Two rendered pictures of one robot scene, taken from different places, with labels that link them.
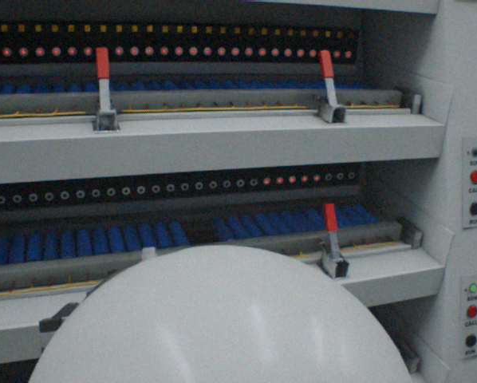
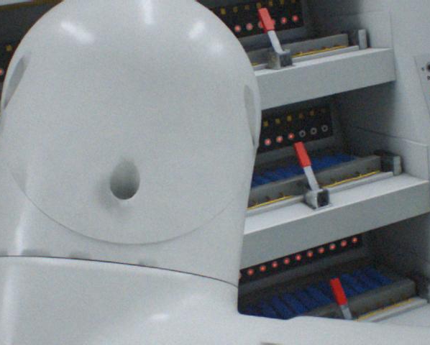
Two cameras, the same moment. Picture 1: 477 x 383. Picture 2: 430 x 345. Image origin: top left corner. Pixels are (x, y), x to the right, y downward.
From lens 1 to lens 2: 0.17 m
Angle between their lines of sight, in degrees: 9
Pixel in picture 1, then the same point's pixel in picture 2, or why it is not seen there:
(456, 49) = not seen: outside the picture
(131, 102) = not seen: hidden behind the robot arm
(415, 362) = not seen: outside the picture
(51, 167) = not seen: hidden behind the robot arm
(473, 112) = (418, 30)
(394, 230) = (373, 162)
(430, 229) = (406, 151)
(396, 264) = (379, 188)
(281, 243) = (264, 190)
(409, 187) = (379, 120)
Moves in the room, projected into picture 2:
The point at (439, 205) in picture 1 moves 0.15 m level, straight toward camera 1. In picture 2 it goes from (408, 125) to (395, 124)
